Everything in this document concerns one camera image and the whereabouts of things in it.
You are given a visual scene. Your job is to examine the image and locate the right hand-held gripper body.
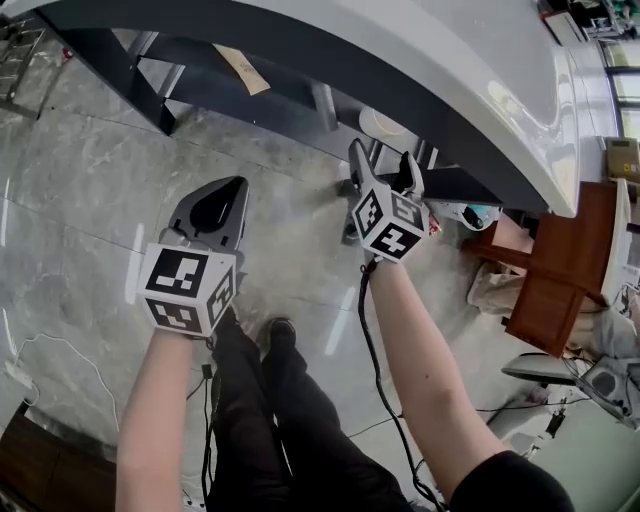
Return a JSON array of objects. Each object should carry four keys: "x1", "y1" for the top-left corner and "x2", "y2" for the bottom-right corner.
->
[{"x1": 349, "y1": 172, "x2": 430, "y2": 264}]

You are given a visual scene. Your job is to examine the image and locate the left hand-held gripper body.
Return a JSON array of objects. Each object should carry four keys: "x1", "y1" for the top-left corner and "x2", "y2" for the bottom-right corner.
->
[{"x1": 135, "y1": 225, "x2": 247, "y2": 337}]

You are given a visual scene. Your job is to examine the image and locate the white ceramic cup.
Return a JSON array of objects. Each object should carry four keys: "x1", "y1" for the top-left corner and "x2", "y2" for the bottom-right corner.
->
[{"x1": 358, "y1": 105, "x2": 415, "y2": 142}]

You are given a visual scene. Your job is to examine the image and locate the person's right forearm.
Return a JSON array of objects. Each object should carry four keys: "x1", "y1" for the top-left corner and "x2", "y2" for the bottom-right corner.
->
[{"x1": 368, "y1": 257, "x2": 509, "y2": 501}]

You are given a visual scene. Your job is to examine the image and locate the person's left forearm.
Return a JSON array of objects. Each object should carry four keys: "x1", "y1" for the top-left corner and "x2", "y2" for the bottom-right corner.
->
[{"x1": 114, "y1": 327, "x2": 201, "y2": 512}]

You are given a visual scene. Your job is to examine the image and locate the white ceramic sink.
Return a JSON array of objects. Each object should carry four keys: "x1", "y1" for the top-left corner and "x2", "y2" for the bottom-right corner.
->
[{"x1": 9, "y1": 0, "x2": 583, "y2": 219}]

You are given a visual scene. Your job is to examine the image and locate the wooden sink cabinet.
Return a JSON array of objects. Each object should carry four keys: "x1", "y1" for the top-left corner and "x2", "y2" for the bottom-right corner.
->
[{"x1": 460, "y1": 180, "x2": 632, "y2": 360}]

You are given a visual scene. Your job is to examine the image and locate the dark metal frame stand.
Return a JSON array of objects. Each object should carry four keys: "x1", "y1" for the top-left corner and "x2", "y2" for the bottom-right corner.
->
[{"x1": 0, "y1": 17, "x2": 50, "y2": 122}]

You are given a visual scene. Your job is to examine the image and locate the grey drain pipe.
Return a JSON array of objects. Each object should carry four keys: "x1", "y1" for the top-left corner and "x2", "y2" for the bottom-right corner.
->
[{"x1": 308, "y1": 81, "x2": 341, "y2": 135}]

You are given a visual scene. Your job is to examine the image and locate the white waste bucket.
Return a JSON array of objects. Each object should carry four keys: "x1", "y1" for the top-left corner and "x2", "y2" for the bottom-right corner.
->
[{"x1": 447, "y1": 201, "x2": 503, "y2": 232}]

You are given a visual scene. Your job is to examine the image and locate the person's black shoe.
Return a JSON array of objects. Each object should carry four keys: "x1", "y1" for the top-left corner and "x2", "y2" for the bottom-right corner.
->
[{"x1": 256, "y1": 315, "x2": 297, "y2": 352}]

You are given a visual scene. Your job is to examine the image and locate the white power strip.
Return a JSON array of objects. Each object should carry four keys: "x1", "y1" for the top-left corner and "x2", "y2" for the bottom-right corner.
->
[{"x1": 3, "y1": 360, "x2": 37, "y2": 391}]

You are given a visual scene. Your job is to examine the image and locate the person's black trousers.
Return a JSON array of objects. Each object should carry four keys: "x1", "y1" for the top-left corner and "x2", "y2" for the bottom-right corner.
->
[{"x1": 203, "y1": 304, "x2": 419, "y2": 512}]

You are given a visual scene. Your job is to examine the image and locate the cardboard box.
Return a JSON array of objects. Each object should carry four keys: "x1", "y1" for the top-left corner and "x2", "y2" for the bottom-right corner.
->
[{"x1": 604, "y1": 136, "x2": 640, "y2": 182}]

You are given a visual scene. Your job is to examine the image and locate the white rectangular basin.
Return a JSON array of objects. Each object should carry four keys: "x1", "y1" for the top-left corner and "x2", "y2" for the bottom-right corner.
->
[{"x1": 598, "y1": 177, "x2": 640, "y2": 307}]

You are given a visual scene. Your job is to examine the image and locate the dark brown wooden cabinet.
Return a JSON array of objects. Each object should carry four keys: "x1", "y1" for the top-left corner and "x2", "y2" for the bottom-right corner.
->
[{"x1": 0, "y1": 407, "x2": 120, "y2": 512}]

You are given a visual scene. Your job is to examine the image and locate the glass door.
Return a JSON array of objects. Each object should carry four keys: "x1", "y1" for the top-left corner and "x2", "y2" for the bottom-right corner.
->
[{"x1": 599, "y1": 39, "x2": 640, "y2": 139}]

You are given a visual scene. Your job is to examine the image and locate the grey floor equipment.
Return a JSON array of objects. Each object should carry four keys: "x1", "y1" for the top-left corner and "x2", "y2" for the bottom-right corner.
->
[{"x1": 501, "y1": 349, "x2": 640, "y2": 436}]

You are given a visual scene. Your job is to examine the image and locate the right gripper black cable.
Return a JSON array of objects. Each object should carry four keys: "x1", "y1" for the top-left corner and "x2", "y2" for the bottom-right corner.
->
[{"x1": 357, "y1": 258, "x2": 447, "y2": 512}]

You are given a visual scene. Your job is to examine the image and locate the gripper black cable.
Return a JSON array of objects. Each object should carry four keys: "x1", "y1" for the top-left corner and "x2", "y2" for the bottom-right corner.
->
[
  {"x1": 185, "y1": 333, "x2": 225, "y2": 512},
  {"x1": 357, "y1": 258, "x2": 447, "y2": 512}
]

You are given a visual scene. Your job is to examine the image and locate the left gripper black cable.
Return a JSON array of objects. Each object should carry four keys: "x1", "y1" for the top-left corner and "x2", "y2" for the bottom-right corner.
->
[{"x1": 185, "y1": 333, "x2": 225, "y2": 512}]

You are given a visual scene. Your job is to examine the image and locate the white adapter cable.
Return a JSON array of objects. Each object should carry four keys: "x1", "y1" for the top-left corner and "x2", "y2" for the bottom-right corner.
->
[{"x1": 0, "y1": 332, "x2": 122, "y2": 434}]

